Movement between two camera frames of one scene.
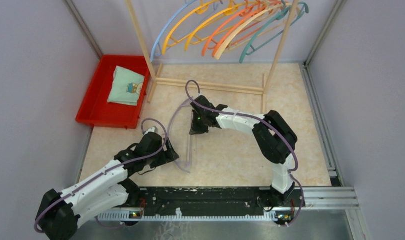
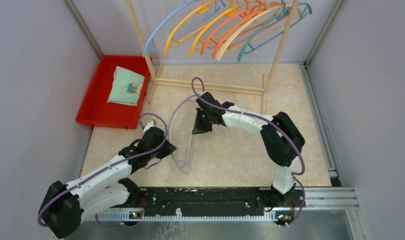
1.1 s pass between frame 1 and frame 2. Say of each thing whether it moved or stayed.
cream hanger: stayed
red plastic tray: stayed
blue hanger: moved
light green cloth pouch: stayed
